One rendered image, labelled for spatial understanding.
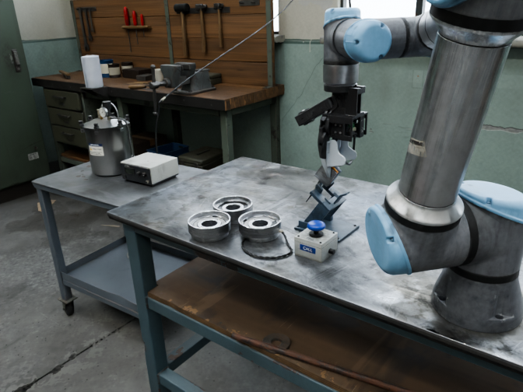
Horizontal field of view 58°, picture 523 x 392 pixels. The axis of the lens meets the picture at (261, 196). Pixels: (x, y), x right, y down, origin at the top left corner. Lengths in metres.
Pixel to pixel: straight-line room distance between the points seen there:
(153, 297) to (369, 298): 0.72
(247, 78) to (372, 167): 0.94
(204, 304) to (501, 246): 0.82
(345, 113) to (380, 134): 1.68
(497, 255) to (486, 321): 0.12
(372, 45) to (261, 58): 2.05
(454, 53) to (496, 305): 0.45
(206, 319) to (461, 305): 0.68
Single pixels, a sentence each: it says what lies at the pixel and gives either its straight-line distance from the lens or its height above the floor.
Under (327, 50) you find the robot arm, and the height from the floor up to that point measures 1.23.
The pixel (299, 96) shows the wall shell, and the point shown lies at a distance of 2.93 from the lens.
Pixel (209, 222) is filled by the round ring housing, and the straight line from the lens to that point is 1.18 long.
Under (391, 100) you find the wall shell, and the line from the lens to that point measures 2.66.
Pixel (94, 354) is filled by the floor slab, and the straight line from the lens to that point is 2.17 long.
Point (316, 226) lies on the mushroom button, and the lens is 1.02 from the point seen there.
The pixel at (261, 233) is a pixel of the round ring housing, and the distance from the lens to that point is 1.09.
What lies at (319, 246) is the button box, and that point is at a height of 0.84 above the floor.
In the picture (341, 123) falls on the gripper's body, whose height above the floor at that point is 1.08.
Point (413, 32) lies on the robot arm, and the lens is 0.96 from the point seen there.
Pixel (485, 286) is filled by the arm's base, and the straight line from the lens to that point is 0.87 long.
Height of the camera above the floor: 1.32
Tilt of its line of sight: 22 degrees down
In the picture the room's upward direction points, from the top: 2 degrees counter-clockwise
